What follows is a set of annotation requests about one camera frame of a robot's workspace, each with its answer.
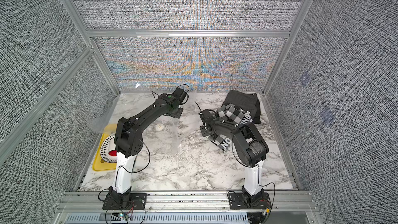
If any clear plastic vacuum bag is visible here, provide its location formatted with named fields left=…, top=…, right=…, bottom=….
left=96, top=84, right=200, bottom=163

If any black white plaid shirt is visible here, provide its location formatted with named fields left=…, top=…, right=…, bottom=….
left=208, top=104, right=254, bottom=151

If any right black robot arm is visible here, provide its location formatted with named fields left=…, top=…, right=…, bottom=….
left=199, top=109, right=269, bottom=199

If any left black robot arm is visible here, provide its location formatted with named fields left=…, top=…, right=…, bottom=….
left=107, top=85, right=189, bottom=201

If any white vacuum bag valve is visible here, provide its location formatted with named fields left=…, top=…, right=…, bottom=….
left=155, top=124, right=164, bottom=131

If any dark striped folded shirt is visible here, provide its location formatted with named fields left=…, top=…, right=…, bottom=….
left=222, top=90, right=261, bottom=124

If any red item on plate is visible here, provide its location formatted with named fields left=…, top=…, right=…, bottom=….
left=108, top=150, right=117, bottom=157

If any white patterned plate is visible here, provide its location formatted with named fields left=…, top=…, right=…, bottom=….
left=99, top=133, right=117, bottom=163

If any yellow plastic tray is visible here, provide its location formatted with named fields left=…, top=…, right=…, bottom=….
left=92, top=123, right=117, bottom=172

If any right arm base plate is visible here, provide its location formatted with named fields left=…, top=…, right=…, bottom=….
left=227, top=191, right=272, bottom=209

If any white slotted cable duct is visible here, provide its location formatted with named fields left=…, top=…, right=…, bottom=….
left=65, top=212, right=250, bottom=224

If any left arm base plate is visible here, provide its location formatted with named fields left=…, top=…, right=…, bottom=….
left=102, top=192, right=148, bottom=210

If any aluminium front rail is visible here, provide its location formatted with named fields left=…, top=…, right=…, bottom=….
left=56, top=190, right=319, bottom=213

